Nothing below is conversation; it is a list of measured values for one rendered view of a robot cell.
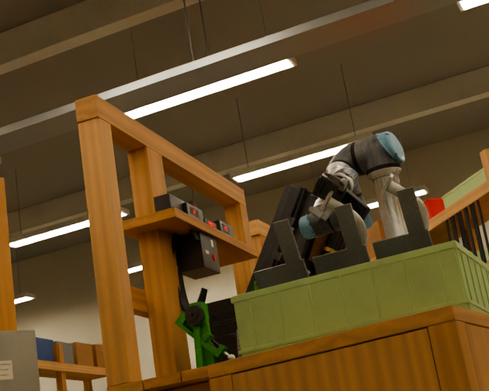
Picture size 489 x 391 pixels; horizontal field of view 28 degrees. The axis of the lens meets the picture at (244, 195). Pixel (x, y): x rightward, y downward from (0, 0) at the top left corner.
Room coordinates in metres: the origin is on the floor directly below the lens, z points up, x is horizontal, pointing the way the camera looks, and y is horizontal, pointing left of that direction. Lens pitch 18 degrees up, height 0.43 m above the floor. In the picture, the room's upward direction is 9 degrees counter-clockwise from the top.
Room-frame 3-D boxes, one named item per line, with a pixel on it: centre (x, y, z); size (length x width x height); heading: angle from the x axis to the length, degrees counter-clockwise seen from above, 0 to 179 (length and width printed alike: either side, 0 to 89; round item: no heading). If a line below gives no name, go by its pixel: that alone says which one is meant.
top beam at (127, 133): (3.99, 0.28, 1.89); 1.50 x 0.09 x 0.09; 161
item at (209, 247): (3.86, 0.23, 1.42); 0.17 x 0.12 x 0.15; 161
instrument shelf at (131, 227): (3.98, 0.24, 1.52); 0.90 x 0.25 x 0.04; 161
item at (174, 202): (3.69, 0.30, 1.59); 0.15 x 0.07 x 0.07; 161
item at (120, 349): (3.99, 0.28, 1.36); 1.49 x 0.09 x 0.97; 161
